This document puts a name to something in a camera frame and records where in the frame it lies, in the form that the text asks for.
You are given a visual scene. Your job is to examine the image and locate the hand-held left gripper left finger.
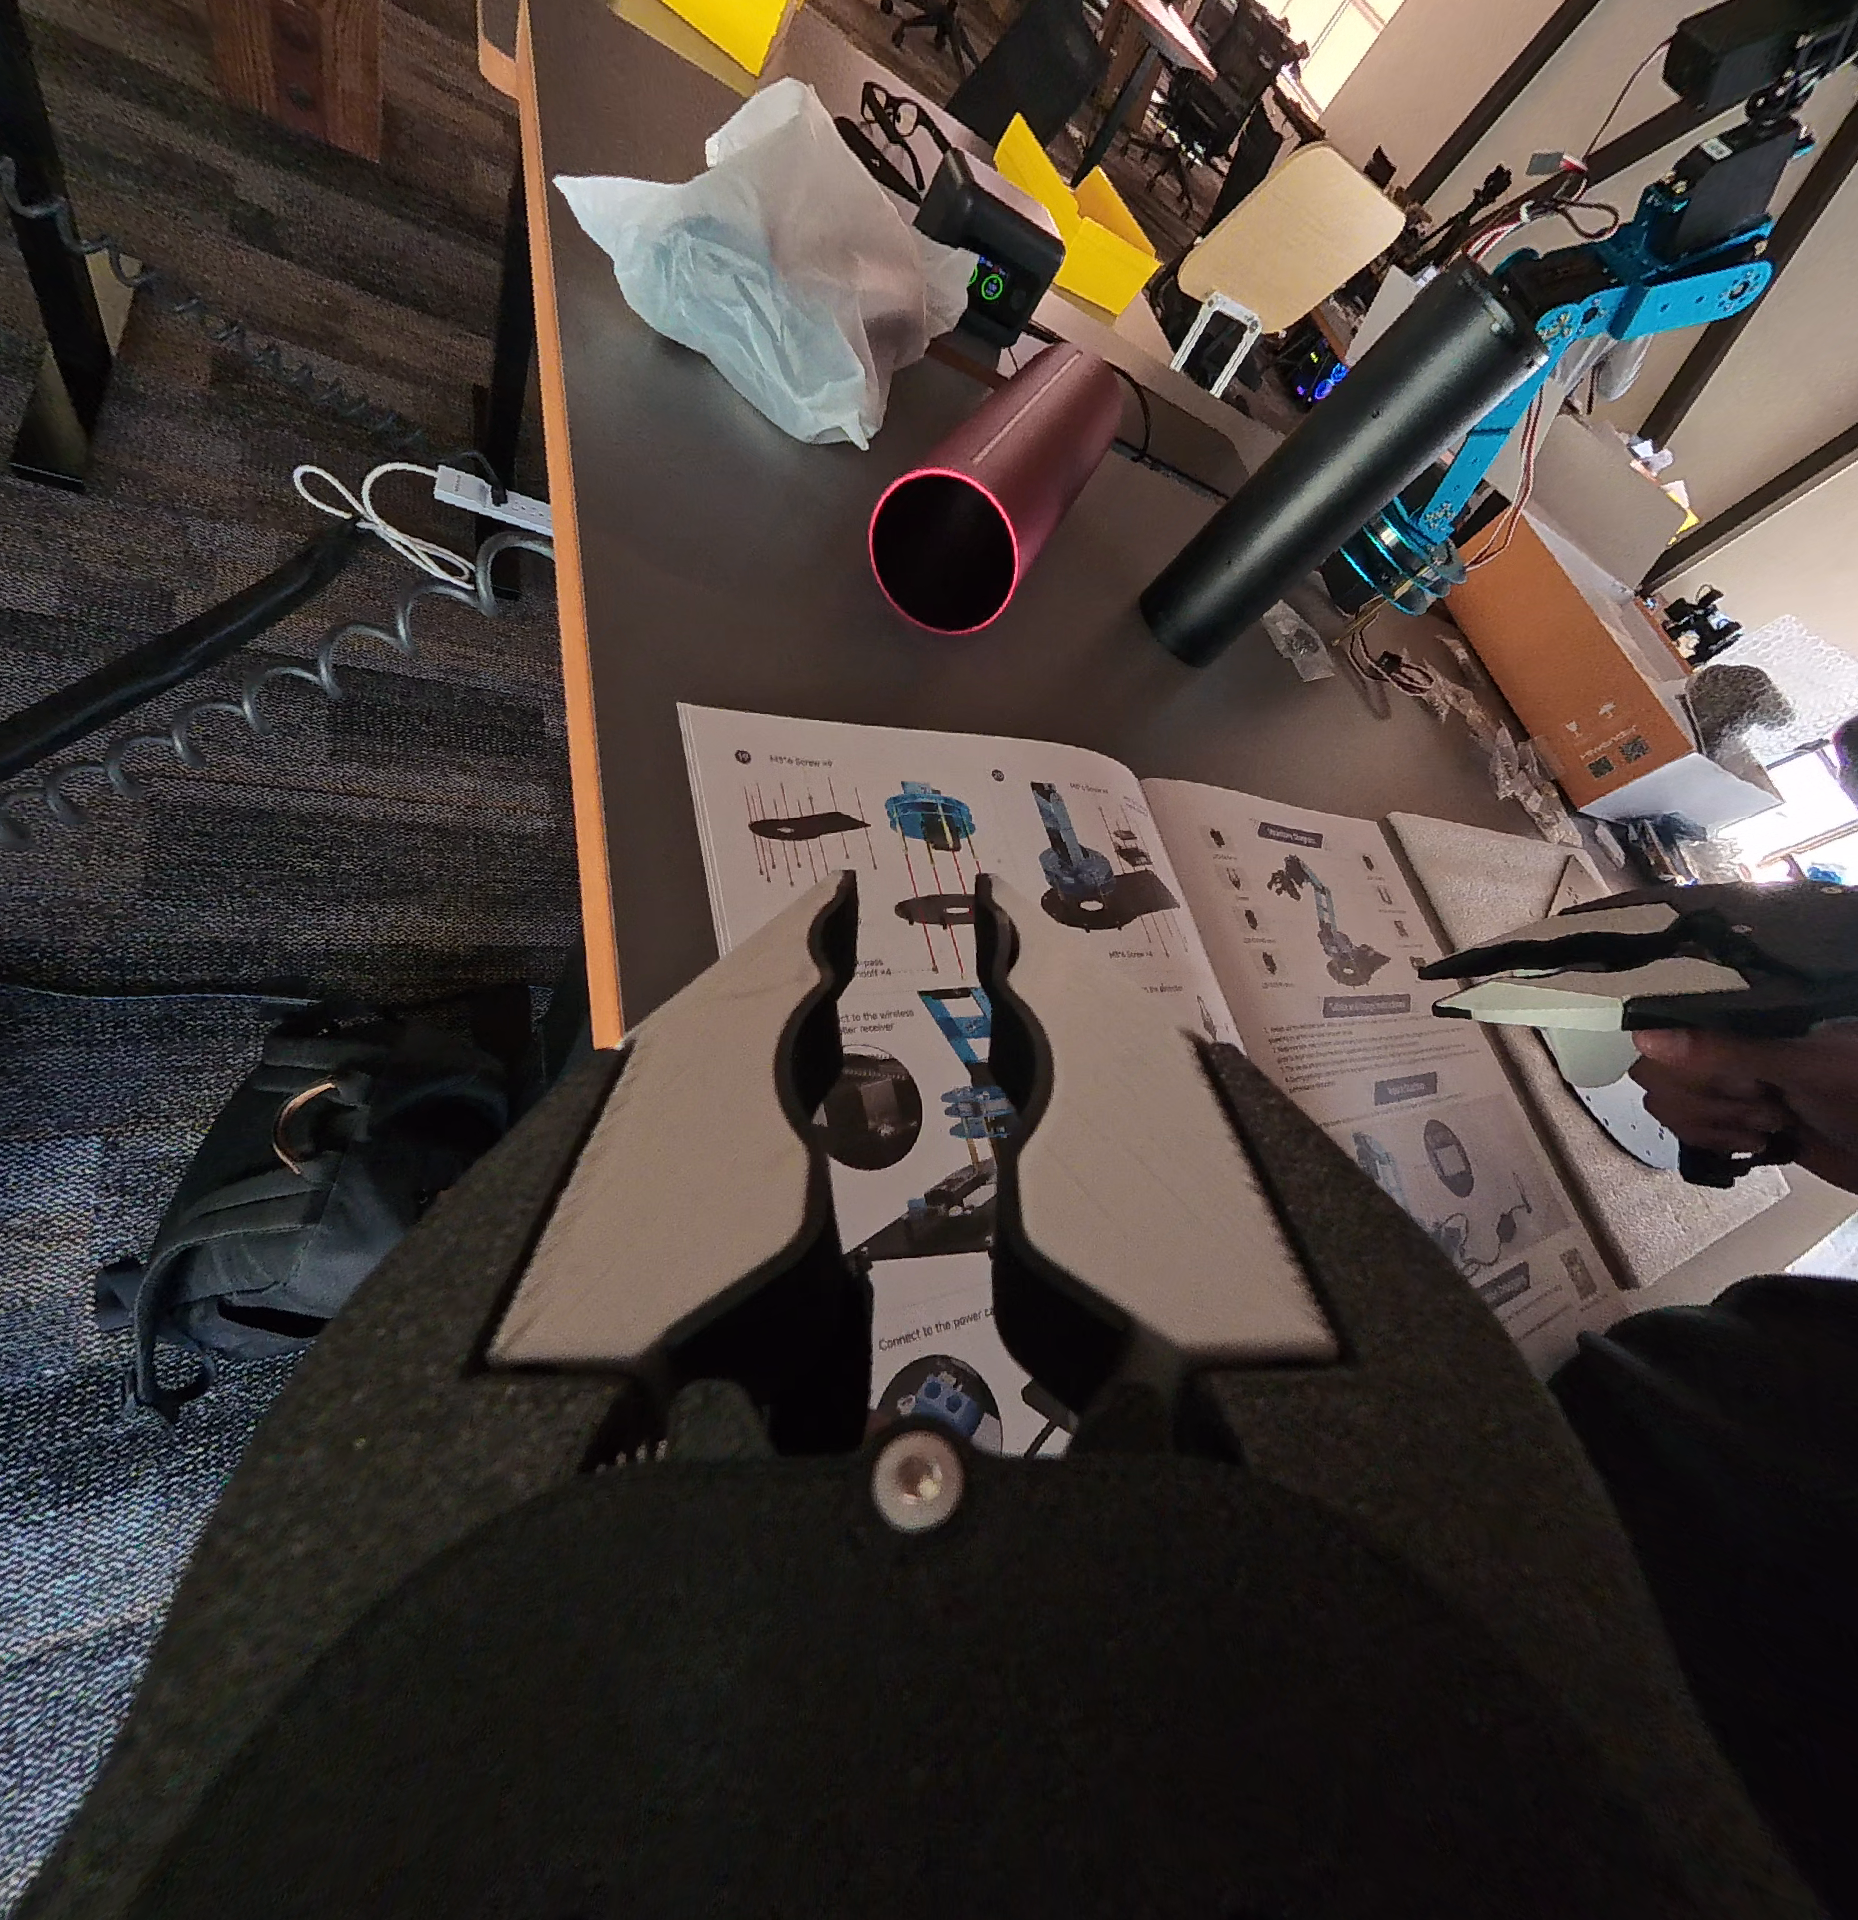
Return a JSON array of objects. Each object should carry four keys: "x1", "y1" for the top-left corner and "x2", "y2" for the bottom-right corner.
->
[{"x1": 481, "y1": 869, "x2": 858, "y2": 1379}]

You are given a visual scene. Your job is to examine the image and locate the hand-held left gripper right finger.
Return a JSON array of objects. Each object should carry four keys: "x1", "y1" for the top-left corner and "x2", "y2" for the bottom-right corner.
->
[{"x1": 970, "y1": 873, "x2": 1342, "y2": 1379}]

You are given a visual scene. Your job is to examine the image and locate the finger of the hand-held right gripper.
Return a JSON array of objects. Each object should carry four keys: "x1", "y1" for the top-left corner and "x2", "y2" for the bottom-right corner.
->
[
  {"x1": 1428, "y1": 957, "x2": 1758, "y2": 1089},
  {"x1": 1415, "y1": 883, "x2": 1730, "y2": 984}
]

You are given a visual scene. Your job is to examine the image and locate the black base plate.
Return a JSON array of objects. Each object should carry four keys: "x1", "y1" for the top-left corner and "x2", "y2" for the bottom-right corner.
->
[{"x1": 1560, "y1": 1050, "x2": 1682, "y2": 1175}]

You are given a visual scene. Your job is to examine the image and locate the instruction booklet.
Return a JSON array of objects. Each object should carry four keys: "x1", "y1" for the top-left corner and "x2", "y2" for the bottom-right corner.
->
[{"x1": 676, "y1": 698, "x2": 1628, "y2": 1460}]

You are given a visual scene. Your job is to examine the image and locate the person's right hand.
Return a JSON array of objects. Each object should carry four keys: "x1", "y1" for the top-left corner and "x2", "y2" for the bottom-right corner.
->
[{"x1": 1630, "y1": 1020, "x2": 1858, "y2": 1194}]

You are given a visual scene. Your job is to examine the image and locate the white foam sheet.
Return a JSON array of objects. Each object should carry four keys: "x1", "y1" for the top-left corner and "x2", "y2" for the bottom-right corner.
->
[{"x1": 1387, "y1": 810, "x2": 1793, "y2": 1291}]

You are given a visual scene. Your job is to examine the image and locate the pile of small screw bags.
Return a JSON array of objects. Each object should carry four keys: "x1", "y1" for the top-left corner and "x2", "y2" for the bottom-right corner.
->
[{"x1": 1431, "y1": 631, "x2": 1622, "y2": 872}]

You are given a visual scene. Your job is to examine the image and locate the orange and white cardboard box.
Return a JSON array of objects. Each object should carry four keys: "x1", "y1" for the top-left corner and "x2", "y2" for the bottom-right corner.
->
[{"x1": 1446, "y1": 512, "x2": 1793, "y2": 828}]

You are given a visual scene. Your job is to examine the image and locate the black backpack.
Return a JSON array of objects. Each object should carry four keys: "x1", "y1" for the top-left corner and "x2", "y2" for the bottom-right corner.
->
[{"x1": 95, "y1": 983, "x2": 585, "y2": 1420}]

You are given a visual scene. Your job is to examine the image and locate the black cylinder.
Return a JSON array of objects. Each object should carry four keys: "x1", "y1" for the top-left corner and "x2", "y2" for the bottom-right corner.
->
[{"x1": 1138, "y1": 254, "x2": 1553, "y2": 665}]

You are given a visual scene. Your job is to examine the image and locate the person's black clothing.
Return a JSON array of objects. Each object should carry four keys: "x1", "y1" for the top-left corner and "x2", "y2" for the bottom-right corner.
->
[{"x1": 1551, "y1": 1274, "x2": 1858, "y2": 1920}]

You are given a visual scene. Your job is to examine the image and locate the white power strip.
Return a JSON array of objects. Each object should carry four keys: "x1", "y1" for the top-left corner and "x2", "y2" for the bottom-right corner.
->
[{"x1": 292, "y1": 457, "x2": 554, "y2": 591}]

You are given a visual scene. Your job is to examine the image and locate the maroon metal tube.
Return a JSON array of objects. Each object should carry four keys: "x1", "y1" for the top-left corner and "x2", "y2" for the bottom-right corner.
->
[{"x1": 866, "y1": 342, "x2": 1123, "y2": 640}]

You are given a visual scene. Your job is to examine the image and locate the beige chair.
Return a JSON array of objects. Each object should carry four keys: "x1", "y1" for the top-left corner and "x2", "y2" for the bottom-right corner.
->
[{"x1": 1177, "y1": 142, "x2": 1409, "y2": 332}]

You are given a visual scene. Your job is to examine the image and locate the yellow folded card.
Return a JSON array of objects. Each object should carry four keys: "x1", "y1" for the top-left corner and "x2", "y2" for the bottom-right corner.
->
[{"x1": 992, "y1": 112, "x2": 1163, "y2": 316}]

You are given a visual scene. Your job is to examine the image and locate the black device with green display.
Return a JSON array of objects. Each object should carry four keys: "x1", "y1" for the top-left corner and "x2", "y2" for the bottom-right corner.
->
[{"x1": 914, "y1": 145, "x2": 1069, "y2": 348}]

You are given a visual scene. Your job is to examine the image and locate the white plastic bag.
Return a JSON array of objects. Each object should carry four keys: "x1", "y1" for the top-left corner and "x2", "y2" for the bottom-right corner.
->
[{"x1": 550, "y1": 76, "x2": 976, "y2": 450}]

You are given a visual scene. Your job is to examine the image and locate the black office chair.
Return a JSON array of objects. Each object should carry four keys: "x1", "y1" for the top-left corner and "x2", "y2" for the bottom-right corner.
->
[{"x1": 945, "y1": 0, "x2": 1110, "y2": 143}]

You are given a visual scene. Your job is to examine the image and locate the black eyeglasses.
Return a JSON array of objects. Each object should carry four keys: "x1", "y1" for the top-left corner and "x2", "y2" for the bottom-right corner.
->
[{"x1": 836, "y1": 81, "x2": 952, "y2": 203}]

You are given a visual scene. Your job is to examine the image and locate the black table leg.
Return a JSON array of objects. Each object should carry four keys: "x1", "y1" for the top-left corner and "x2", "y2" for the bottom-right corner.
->
[{"x1": 0, "y1": 0, "x2": 114, "y2": 489}]

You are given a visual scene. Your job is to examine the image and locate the yellow plastic bin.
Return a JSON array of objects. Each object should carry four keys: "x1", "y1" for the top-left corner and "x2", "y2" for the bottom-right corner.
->
[{"x1": 610, "y1": 0, "x2": 802, "y2": 77}]

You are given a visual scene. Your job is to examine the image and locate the servo wire bundle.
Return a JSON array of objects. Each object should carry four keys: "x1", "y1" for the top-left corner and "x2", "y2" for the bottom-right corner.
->
[{"x1": 1340, "y1": 607, "x2": 1455, "y2": 714}]

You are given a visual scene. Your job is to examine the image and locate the grey spiral cable wrap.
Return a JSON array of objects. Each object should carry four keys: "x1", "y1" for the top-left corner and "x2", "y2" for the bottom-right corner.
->
[
  {"x1": 0, "y1": 151, "x2": 436, "y2": 451},
  {"x1": 0, "y1": 534, "x2": 554, "y2": 850}
]

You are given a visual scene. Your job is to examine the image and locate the black cable conduit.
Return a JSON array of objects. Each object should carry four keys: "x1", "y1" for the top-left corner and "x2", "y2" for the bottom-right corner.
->
[{"x1": 0, "y1": 525, "x2": 353, "y2": 802}]

